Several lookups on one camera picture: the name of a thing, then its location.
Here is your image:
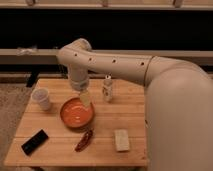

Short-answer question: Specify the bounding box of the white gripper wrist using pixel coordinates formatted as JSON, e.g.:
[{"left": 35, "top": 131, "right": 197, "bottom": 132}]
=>
[{"left": 68, "top": 66, "right": 91, "bottom": 107}]

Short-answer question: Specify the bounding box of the black eraser block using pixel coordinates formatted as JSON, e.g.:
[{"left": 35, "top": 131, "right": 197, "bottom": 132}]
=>
[{"left": 21, "top": 130, "right": 48, "bottom": 155}]

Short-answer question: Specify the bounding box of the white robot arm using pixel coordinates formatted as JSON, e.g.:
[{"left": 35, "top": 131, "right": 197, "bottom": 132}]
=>
[{"left": 57, "top": 38, "right": 213, "bottom": 171}]

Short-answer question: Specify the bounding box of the orange bowl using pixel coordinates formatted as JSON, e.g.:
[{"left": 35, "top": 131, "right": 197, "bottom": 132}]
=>
[{"left": 60, "top": 98, "right": 95, "bottom": 129}]

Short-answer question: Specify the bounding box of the small white bottle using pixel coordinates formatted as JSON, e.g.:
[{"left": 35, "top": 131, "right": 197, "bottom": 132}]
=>
[{"left": 102, "top": 75, "right": 113, "bottom": 102}]

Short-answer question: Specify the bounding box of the red chili pepper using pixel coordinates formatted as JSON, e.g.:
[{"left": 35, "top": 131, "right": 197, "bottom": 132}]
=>
[{"left": 75, "top": 129, "right": 93, "bottom": 152}]

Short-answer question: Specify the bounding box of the white plastic cup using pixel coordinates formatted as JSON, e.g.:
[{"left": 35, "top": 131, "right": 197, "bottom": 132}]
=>
[{"left": 31, "top": 88, "right": 51, "bottom": 111}]

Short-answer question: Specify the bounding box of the beige sponge block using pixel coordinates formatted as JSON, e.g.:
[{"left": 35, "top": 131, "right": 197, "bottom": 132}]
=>
[{"left": 114, "top": 129, "right": 130, "bottom": 152}]

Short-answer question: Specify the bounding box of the black table leg stand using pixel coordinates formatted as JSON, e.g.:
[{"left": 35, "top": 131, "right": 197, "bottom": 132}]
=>
[{"left": 26, "top": 71, "right": 39, "bottom": 87}]

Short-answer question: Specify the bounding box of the wooden rail beam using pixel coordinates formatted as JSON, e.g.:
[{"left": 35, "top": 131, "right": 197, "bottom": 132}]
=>
[{"left": 0, "top": 49, "right": 213, "bottom": 66}]

